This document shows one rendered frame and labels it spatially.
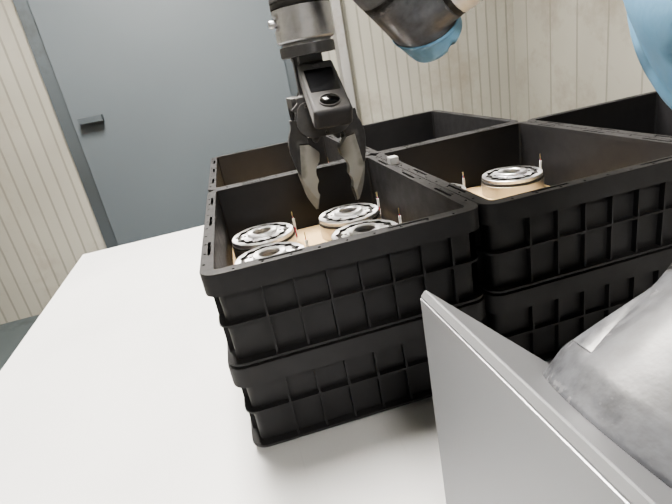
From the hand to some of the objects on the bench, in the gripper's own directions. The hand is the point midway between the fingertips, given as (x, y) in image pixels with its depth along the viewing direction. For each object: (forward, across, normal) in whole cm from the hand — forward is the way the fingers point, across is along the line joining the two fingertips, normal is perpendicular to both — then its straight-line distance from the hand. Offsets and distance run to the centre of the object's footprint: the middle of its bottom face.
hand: (337, 196), depth 67 cm
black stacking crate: (+22, +3, 0) cm, 23 cm away
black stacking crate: (+22, -27, 0) cm, 35 cm away
